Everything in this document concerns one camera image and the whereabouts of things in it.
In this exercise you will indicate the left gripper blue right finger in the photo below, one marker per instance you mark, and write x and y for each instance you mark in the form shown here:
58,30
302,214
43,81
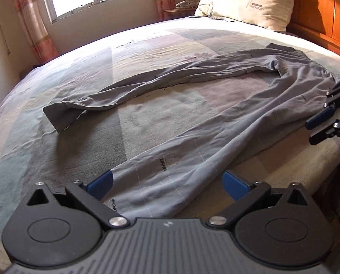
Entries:
246,195

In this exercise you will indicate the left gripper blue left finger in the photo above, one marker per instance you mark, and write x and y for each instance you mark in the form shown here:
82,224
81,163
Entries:
87,198

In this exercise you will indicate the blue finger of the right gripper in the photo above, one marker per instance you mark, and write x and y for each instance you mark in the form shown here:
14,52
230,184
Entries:
320,117

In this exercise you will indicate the grey pyjama trousers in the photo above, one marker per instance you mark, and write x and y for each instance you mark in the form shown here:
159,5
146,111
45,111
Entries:
165,179

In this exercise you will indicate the beige pillow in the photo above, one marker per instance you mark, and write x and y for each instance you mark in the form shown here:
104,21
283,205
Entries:
274,15

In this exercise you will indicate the grey object on nightstand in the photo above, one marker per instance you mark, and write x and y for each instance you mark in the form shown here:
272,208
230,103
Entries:
186,4

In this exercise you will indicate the wooden nightstand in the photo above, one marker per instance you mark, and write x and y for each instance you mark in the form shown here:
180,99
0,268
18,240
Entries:
177,13

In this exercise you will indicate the pink striped left curtain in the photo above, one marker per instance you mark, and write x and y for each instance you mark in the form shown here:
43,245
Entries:
36,33

